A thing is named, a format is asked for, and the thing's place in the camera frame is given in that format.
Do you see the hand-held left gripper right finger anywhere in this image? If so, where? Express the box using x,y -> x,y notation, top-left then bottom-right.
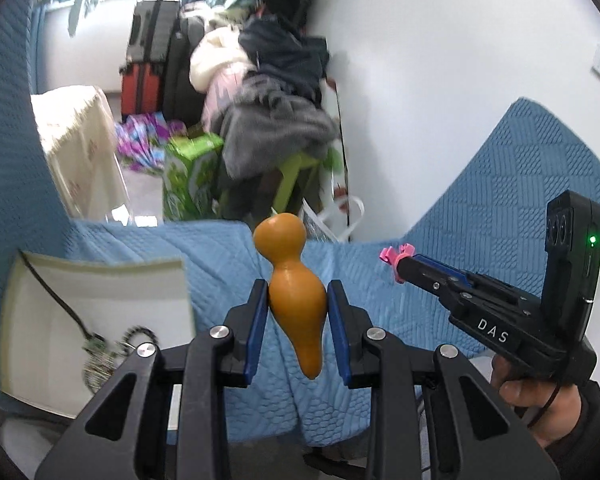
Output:
326,280 -> 561,480

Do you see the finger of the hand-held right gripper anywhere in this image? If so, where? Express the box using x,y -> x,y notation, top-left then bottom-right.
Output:
412,253 -> 476,287
396,259 -> 465,307

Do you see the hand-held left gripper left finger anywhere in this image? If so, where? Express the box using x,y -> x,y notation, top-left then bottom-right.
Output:
34,280 -> 271,480

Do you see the pink hat hair clip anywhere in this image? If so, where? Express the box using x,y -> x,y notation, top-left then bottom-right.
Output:
379,243 -> 415,284

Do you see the orange-brown gourd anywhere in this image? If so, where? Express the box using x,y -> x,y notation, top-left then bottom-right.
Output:
253,213 -> 327,380

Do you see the black and white striped bangle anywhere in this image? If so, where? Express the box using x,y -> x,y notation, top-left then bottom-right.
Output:
119,326 -> 157,356

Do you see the green dotted box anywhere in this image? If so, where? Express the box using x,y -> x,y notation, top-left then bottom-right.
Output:
0,249 -> 199,419

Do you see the silver bead chain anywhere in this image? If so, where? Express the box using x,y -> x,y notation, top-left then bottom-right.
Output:
81,333 -> 119,394

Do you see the black hair stick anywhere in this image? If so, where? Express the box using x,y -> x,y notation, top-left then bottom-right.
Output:
18,249 -> 95,342

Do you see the person's right forearm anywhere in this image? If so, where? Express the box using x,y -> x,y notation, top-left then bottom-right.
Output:
544,380 -> 600,480

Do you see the person's right hand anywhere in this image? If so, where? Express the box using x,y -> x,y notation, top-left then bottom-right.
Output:
489,354 -> 582,449

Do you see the blue textured sofa cover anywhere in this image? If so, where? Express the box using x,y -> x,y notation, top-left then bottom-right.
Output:
0,0 -> 600,449

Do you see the green plastic stool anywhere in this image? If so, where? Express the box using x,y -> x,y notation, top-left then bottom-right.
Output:
272,152 -> 331,216

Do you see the green carton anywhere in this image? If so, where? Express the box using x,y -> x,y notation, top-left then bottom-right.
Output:
162,132 -> 226,222

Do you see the grey blanket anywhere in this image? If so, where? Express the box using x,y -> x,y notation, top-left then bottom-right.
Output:
219,74 -> 341,181

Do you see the purple patterned bag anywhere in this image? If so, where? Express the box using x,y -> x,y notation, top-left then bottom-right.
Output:
114,112 -> 189,176

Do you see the pink garment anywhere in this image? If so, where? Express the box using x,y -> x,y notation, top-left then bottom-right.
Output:
201,69 -> 246,126

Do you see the black suitcase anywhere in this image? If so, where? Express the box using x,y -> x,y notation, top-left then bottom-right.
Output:
162,14 -> 209,126

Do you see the red suitcase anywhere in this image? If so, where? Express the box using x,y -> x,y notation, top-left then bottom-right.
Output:
119,0 -> 176,122

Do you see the cream puffy jacket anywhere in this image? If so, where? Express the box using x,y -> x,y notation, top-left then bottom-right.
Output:
188,27 -> 254,94

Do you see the dark navy garment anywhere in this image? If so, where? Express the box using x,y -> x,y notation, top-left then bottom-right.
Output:
237,17 -> 331,96

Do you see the white bag with straps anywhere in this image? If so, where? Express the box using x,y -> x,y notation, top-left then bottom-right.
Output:
299,194 -> 366,244

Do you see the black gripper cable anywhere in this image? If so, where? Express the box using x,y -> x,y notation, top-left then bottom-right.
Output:
526,379 -> 562,429

